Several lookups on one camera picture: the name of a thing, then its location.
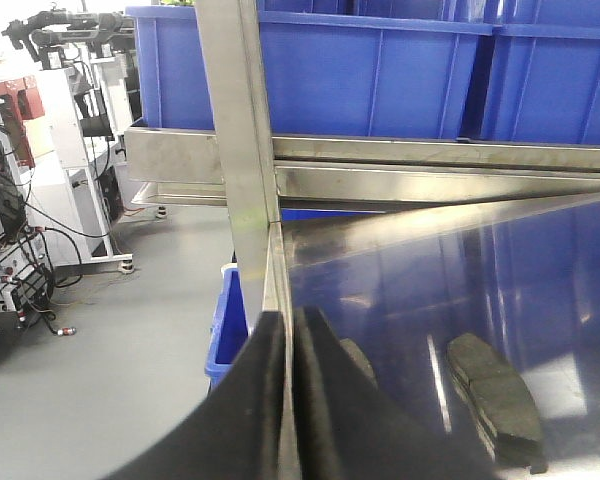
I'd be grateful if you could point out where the blue plastic crate right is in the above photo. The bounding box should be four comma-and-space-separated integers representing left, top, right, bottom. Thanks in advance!
480, 1, 600, 145

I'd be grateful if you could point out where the blue plastic crate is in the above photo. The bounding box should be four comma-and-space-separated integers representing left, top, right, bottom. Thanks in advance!
126, 6, 492, 139
480, 1, 600, 145

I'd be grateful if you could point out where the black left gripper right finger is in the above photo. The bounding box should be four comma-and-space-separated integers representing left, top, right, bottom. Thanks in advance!
292, 306, 496, 479

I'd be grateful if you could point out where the blue bin on floor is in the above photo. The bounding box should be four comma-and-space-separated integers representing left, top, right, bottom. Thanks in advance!
205, 263, 249, 390

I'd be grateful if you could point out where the dark grey brake pad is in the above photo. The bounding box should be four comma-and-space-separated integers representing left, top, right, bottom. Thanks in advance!
340, 338, 378, 388

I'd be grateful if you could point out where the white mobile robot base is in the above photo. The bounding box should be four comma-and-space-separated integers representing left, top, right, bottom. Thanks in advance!
0, 76, 76, 341

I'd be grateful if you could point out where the blue plastic crate left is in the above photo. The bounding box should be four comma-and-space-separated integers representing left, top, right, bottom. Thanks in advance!
126, 6, 492, 139

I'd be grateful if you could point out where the white equipment cabinet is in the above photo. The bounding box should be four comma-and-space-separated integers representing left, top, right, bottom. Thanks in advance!
0, 4, 146, 276

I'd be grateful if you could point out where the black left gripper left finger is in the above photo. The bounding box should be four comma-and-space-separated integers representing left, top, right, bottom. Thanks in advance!
107, 311, 286, 479

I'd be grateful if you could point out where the stainless steel rack frame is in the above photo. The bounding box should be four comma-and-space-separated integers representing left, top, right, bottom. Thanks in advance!
123, 0, 600, 311

